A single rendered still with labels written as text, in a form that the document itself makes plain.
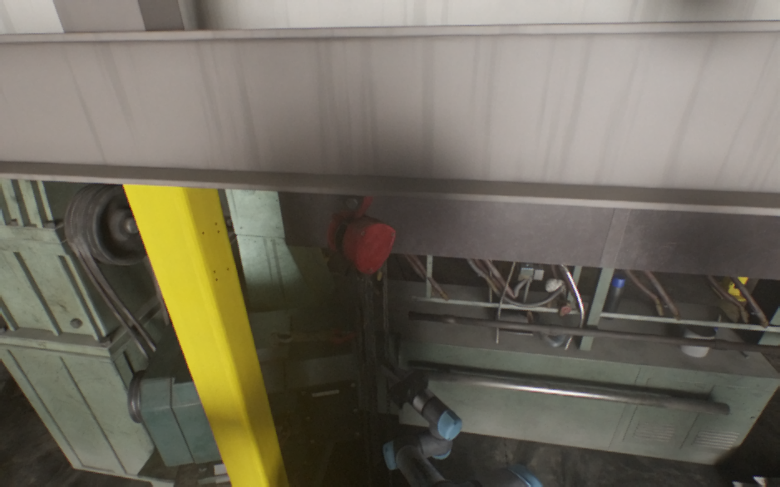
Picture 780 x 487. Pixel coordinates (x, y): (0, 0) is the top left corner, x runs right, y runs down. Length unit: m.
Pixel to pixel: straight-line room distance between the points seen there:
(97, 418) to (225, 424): 1.30
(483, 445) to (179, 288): 1.85
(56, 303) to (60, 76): 1.26
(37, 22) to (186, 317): 0.89
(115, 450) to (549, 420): 2.05
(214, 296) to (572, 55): 0.65
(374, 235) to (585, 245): 0.92
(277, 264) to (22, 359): 1.05
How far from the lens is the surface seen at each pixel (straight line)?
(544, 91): 0.56
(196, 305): 0.79
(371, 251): 1.10
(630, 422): 2.35
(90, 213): 1.60
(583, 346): 2.03
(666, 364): 2.14
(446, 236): 1.64
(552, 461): 2.37
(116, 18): 0.67
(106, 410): 2.19
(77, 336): 1.99
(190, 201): 0.70
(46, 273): 1.87
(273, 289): 2.07
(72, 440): 2.55
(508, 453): 2.33
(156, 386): 1.65
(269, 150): 0.63
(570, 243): 1.70
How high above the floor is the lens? 1.90
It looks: 29 degrees down
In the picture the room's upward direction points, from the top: 1 degrees counter-clockwise
